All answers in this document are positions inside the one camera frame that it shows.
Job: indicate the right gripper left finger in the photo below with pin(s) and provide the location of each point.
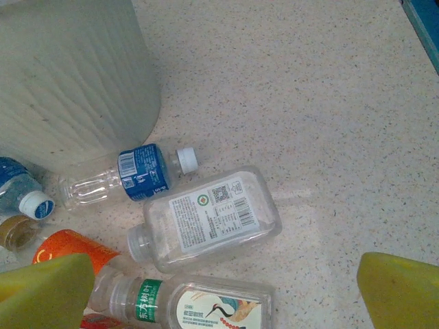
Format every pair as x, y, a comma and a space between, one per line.
41, 294

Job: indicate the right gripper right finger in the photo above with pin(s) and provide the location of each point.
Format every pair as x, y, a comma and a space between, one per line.
404, 294

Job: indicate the red snack packet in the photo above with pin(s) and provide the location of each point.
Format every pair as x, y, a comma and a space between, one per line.
99, 322

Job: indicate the bottle with blue-white logo cap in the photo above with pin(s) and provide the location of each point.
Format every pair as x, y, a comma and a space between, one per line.
17, 185

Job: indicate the small bottle dark blue label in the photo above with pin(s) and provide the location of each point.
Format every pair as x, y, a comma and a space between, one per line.
144, 171

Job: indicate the square bottle with crane label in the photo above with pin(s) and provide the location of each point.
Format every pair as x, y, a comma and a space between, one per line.
219, 308

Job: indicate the square clear bottle white label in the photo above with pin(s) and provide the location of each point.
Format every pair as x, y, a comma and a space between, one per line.
212, 212

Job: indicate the pale ribbed plastic bin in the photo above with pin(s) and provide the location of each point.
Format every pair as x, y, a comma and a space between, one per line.
68, 68

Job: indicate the blue table edge rail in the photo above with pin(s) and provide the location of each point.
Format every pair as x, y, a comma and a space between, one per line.
427, 20

